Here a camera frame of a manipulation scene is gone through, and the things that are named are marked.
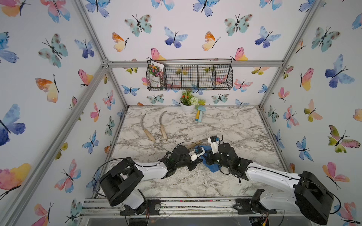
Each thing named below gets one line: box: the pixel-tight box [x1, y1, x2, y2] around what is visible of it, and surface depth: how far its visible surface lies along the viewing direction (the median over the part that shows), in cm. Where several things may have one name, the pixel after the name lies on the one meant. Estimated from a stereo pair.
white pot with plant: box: [179, 89, 199, 115], surface depth 109 cm
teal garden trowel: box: [197, 105, 207, 123], surface depth 116 cm
